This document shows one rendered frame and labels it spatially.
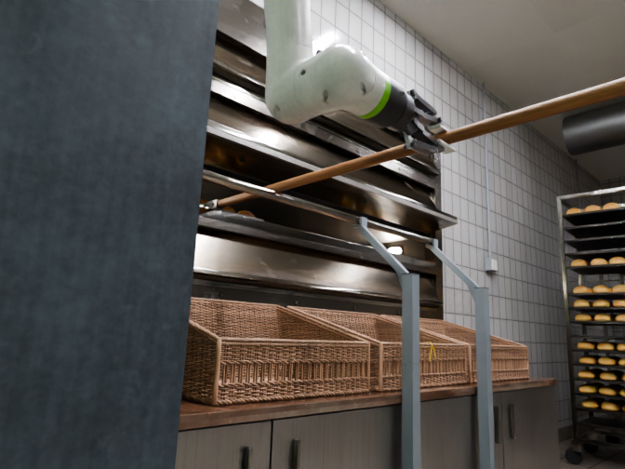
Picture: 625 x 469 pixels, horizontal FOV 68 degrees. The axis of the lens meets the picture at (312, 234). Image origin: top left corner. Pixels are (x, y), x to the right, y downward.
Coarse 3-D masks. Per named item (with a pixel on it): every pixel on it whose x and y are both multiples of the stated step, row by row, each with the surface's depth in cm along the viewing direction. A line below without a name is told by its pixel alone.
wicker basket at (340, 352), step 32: (192, 320) 120; (224, 320) 161; (256, 320) 170; (288, 320) 174; (192, 352) 116; (224, 352) 109; (256, 352) 115; (288, 352) 123; (320, 352) 130; (352, 352) 139; (192, 384) 114; (224, 384) 108; (256, 384) 114; (288, 384) 121; (320, 384) 129; (352, 384) 137
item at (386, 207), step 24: (216, 144) 162; (240, 144) 163; (240, 168) 181; (264, 168) 182; (288, 168) 184; (312, 168) 187; (312, 192) 207; (336, 192) 209; (360, 192) 210; (384, 216) 243; (432, 216) 248
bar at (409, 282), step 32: (256, 192) 137; (352, 224) 170; (384, 224) 178; (384, 256) 158; (416, 288) 148; (480, 288) 180; (416, 320) 146; (480, 320) 178; (416, 352) 143; (480, 352) 176; (416, 384) 141; (480, 384) 174; (416, 416) 139; (480, 416) 172; (416, 448) 138; (480, 448) 170
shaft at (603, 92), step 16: (624, 80) 80; (576, 96) 85; (592, 96) 84; (608, 96) 82; (512, 112) 94; (528, 112) 91; (544, 112) 89; (560, 112) 88; (464, 128) 101; (480, 128) 98; (496, 128) 97; (352, 160) 124; (368, 160) 119; (384, 160) 117; (304, 176) 136; (320, 176) 132
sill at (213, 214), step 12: (204, 216) 166; (216, 216) 170; (228, 216) 173; (240, 216) 177; (252, 228) 181; (264, 228) 185; (276, 228) 189; (288, 228) 194; (312, 240) 203; (324, 240) 207; (336, 240) 213; (360, 252) 224; (372, 252) 230; (420, 264) 259; (432, 264) 267
